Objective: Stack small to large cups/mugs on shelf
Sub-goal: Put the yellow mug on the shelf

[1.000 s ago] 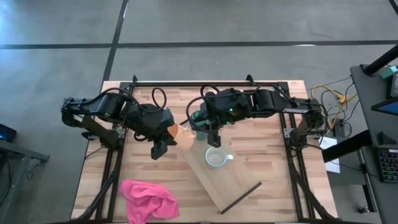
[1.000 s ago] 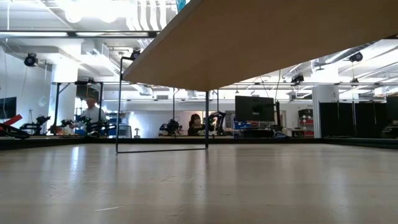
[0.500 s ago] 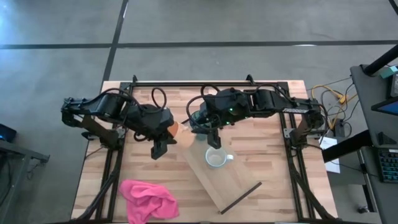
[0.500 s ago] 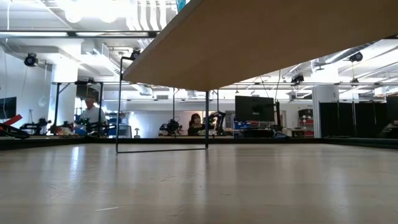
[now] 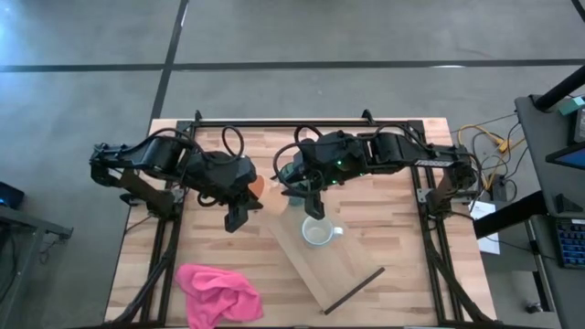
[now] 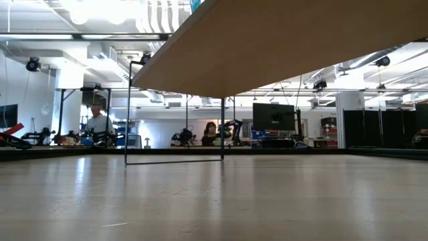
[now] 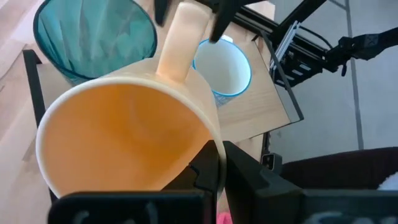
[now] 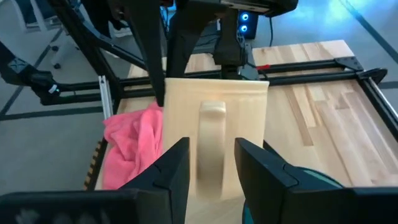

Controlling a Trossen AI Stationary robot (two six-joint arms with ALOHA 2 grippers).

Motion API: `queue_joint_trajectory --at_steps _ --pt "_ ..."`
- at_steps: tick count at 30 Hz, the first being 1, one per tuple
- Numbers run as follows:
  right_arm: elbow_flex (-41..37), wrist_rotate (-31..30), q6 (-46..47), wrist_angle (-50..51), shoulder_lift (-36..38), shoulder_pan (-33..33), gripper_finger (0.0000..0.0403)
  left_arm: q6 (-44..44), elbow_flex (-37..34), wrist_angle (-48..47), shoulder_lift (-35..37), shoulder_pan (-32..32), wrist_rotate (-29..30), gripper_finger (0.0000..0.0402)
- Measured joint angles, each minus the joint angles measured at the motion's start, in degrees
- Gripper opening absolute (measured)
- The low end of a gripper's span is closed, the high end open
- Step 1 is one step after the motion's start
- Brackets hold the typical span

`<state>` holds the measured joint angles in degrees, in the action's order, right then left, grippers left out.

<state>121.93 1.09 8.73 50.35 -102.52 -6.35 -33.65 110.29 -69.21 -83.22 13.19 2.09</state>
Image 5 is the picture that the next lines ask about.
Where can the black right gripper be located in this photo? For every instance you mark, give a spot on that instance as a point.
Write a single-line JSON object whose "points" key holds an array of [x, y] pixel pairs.
{"points": [[338, 155]]}

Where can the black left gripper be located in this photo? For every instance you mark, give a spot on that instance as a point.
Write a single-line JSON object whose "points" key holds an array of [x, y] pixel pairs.
{"points": [[228, 176]]}

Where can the white mug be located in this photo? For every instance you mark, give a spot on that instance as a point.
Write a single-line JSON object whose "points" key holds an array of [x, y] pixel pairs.
{"points": [[315, 233]]}

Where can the teal translucent plastic cup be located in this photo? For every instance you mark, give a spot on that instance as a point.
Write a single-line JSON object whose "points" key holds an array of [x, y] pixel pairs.
{"points": [[294, 183]]}

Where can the orange mug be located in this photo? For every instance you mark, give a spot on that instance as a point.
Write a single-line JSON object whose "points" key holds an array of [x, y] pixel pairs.
{"points": [[267, 192]]}

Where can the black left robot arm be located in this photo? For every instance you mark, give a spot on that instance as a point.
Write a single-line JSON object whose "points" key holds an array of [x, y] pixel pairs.
{"points": [[155, 153]]}

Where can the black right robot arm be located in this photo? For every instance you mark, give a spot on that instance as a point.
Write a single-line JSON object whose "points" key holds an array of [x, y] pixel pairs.
{"points": [[397, 151]]}

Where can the light wooden shelf board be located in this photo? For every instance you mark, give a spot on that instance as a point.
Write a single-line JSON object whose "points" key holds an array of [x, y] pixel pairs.
{"points": [[329, 274]]}

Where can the pink cloth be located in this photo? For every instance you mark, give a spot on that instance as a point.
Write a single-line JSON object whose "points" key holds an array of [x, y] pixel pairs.
{"points": [[215, 292]]}

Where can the white paper sheet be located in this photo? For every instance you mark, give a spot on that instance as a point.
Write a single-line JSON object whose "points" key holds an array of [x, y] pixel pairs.
{"points": [[491, 242]]}

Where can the black desk support bar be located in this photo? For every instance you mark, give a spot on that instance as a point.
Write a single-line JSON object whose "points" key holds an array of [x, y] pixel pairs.
{"points": [[503, 219]]}

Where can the grey side table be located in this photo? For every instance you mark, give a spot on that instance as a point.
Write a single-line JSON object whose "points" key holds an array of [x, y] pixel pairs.
{"points": [[27, 224]]}

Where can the black device with blue light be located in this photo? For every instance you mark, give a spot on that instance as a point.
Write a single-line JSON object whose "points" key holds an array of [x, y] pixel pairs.
{"points": [[11, 194]]}

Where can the grey desk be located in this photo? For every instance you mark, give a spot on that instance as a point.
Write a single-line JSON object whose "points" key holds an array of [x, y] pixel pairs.
{"points": [[539, 137]]}

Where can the black caster wheel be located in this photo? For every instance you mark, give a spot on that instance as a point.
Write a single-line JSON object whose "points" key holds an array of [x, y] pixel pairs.
{"points": [[532, 307]]}

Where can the dark keyboard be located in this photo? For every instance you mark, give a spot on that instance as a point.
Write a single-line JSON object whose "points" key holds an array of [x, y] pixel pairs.
{"points": [[571, 242]]}

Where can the tablet with blue screen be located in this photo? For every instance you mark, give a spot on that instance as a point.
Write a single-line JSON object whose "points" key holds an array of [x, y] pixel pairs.
{"points": [[571, 157]]}

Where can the black pole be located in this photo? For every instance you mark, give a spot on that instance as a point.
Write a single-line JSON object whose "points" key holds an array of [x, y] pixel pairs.
{"points": [[562, 87]]}

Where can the teal box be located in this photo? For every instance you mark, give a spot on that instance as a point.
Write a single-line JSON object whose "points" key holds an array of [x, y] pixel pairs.
{"points": [[571, 106]]}

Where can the black aluminium table frame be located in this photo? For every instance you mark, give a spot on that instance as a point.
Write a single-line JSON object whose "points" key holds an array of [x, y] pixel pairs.
{"points": [[297, 123]]}

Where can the black triangular bracket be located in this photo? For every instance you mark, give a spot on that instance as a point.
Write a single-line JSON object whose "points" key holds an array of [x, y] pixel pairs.
{"points": [[566, 204]]}

